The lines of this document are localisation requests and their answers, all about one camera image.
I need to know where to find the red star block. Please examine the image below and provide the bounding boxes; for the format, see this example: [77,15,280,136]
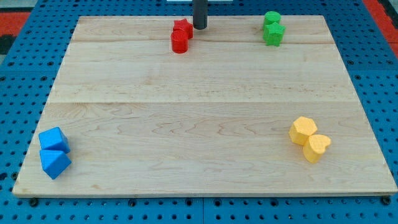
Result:
[173,19,193,39]

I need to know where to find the green star block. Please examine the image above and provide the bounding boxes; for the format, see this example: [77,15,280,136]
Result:
[263,22,285,47]

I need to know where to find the light wooden board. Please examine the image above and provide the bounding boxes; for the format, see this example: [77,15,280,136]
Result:
[13,16,397,198]

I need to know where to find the red cylinder block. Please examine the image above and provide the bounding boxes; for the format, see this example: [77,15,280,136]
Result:
[170,30,188,54]

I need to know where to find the yellow hexagon block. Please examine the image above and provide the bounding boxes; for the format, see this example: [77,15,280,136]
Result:
[289,116,318,146]

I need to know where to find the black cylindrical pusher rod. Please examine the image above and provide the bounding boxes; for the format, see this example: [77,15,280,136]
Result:
[192,0,208,30]

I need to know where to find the green cylinder block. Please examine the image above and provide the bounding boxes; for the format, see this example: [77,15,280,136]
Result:
[263,11,281,30]

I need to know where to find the yellow heart block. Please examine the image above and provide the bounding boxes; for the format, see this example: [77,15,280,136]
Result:
[303,134,331,164]

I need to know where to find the blue cube block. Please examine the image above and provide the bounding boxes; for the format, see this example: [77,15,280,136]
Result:
[39,127,70,154]

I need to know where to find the blue triangle block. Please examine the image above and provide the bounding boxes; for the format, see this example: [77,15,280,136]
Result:
[39,150,72,180]

